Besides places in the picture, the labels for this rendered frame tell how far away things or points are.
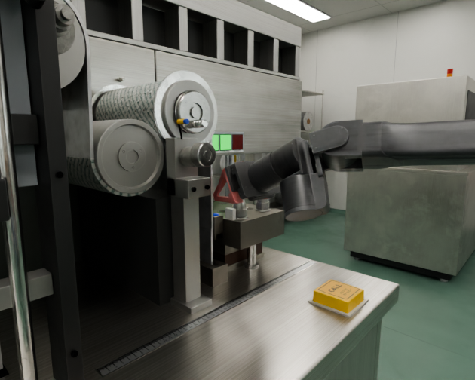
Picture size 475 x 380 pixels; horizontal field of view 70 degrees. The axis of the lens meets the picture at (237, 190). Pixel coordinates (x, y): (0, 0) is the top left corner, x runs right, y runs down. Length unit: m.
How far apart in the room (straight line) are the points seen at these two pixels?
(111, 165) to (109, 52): 0.44
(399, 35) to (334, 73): 0.97
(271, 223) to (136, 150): 0.37
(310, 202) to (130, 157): 0.29
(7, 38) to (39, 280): 0.25
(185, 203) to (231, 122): 0.65
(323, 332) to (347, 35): 5.23
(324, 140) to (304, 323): 0.30
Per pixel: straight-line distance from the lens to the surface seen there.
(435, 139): 0.54
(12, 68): 0.42
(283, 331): 0.59
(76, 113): 0.59
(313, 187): 0.52
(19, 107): 0.42
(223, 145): 1.16
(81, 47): 0.57
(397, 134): 0.53
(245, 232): 0.73
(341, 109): 5.48
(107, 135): 0.55
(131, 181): 0.58
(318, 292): 0.67
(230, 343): 0.56
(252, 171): 0.59
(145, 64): 1.00
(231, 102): 1.20
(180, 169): 0.59
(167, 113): 0.61
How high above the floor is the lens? 1.21
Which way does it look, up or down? 9 degrees down
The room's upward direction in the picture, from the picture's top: straight up
